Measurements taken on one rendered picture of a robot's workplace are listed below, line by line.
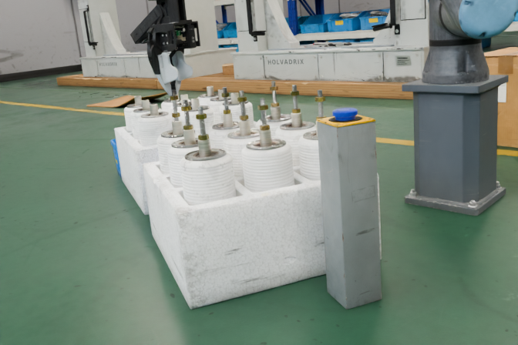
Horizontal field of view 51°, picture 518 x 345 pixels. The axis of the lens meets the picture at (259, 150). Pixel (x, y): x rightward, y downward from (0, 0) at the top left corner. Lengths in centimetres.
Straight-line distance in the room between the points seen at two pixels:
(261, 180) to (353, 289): 25
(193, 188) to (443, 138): 64
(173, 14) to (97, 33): 434
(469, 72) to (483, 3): 20
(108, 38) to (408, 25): 316
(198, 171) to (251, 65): 282
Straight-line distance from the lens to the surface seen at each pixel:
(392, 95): 302
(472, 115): 132
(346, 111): 87
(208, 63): 441
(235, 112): 153
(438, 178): 137
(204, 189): 95
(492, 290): 103
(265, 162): 98
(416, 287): 102
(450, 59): 132
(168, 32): 113
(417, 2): 306
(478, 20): 118
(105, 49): 549
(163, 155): 119
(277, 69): 359
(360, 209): 89
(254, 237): 97
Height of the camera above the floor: 48
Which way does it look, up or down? 14 degrees down
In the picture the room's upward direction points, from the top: 5 degrees counter-clockwise
